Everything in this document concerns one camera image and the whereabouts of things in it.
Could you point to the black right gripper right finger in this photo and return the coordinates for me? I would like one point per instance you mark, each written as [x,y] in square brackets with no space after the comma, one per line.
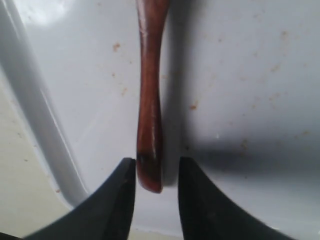
[206,213]

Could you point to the red wooden spoon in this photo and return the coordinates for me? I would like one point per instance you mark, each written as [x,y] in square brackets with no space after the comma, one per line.
[149,144]

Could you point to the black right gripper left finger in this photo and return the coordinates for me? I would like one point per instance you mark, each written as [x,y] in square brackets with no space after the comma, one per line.
[105,215]

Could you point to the white plastic tray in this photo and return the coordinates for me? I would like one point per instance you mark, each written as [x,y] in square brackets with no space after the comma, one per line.
[239,89]

